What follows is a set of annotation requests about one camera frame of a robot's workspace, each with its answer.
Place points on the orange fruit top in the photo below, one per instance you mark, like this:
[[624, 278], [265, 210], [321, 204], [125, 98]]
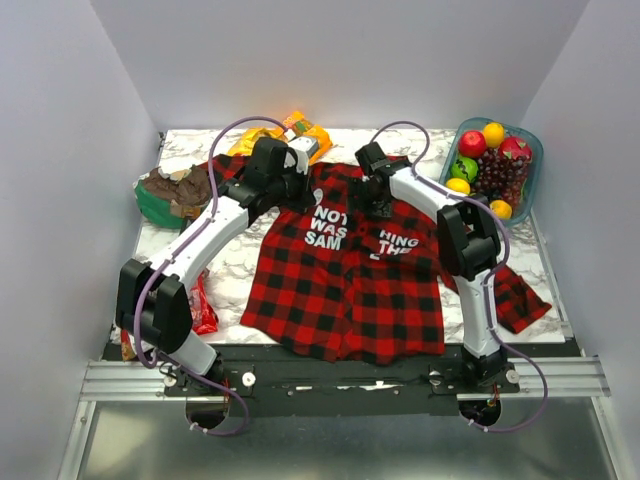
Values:
[[494, 134]]

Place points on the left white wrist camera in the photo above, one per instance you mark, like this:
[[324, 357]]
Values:
[[299, 153]]

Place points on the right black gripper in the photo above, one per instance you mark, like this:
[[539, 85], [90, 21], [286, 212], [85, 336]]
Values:
[[382, 210]]

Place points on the red candy snack bag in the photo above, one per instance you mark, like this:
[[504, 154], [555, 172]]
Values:
[[205, 320]]

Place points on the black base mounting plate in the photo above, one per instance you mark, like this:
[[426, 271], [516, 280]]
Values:
[[268, 381]]

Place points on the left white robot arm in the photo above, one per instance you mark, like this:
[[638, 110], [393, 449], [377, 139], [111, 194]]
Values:
[[152, 300]]

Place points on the yellow lemon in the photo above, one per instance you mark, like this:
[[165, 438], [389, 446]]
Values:
[[458, 185]]

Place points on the red dragon fruit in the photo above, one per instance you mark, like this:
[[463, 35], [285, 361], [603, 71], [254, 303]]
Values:
[[514, 148]]

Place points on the red apple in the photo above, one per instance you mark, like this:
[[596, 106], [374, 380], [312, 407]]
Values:
[[472, 144]]

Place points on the orange fruit bottom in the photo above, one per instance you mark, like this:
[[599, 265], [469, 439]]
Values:
[[501, 209]]

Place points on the green bowl with brown paper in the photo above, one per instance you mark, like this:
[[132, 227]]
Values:
[[168, 199]]

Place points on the yellow Lays chips bag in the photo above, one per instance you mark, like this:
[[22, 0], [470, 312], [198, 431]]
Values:
[[244, 145]]

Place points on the red black plaid shirt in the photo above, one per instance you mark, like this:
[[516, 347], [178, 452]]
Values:
[[335, 286]]

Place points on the orange fruit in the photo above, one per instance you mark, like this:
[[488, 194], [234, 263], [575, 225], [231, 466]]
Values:
[[501, 209], [494, 134]]

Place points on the orange snack bag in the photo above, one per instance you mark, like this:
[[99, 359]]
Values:
[[298, 125]]

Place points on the purple grape bunch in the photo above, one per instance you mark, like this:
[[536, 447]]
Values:
[[500, 178]]

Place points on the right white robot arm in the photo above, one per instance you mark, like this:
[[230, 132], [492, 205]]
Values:
[[468, 249]]

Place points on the teal plastic fruit container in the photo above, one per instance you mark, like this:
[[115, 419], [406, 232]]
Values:
[[478, 123]]

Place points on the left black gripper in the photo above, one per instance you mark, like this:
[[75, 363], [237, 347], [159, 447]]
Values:
[[305, 198]]

